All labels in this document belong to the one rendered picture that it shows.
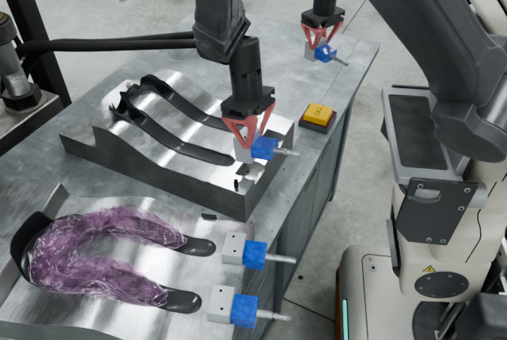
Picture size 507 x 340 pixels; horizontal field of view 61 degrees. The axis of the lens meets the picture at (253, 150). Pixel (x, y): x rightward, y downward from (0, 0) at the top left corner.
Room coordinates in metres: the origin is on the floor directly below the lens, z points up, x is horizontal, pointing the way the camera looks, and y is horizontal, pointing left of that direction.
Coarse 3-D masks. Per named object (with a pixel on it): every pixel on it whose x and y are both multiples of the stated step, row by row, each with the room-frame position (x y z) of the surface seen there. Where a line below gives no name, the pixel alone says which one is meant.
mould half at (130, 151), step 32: (160, 96) 0.82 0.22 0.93; (192, 96) 0.86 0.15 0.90; (96, 128) 0.71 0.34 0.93; (128, 128) 0.71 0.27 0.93; (192, 128) 0.76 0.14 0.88; (288, 128) 0.75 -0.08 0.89; (96, 160) 0.73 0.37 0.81; (128, 160) 0.68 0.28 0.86; (160, 160) 0.65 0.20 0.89; (192, 160) 0.65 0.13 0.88; (256, 160) 0.65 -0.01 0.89; (192, 192) 0.61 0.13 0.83; (224, 192) 0.57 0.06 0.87; (256, 192) 0.60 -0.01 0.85
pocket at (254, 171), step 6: (258, 162) 0.64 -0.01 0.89; (240, 168) 0.63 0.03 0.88; (246, 168) 0.65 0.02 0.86; (252, 168) 0.65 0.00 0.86; (258, 168) 0.64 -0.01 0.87; (264, 168) 0.63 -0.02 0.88; (240, 174) 0.63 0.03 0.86; (246, 174) 0.63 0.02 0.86; (252, 174) 0.63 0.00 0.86; (258, 174) 0.63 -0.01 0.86
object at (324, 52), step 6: (306, 42) 1.04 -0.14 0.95; (312, 42) 1.03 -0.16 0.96; (324, 42) 1.04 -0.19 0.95; (306, 48) 1.04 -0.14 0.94; (318, 48) 1.02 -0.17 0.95; (324, 48) 1.02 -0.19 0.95; (330, 48) 1.02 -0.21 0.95; (306, 54) 1.03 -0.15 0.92; (312, 54) 1.02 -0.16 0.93; (318, 54) 1.01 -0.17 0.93; (324, 54) 0.99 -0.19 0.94; (330, 54) 1.00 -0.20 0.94; (312, 60) 1.02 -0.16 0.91; (324, 60) 0.99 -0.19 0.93; (330, 60) 1.00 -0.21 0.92; (336, 60) 0.98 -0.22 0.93; (342, 60) 0.97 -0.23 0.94
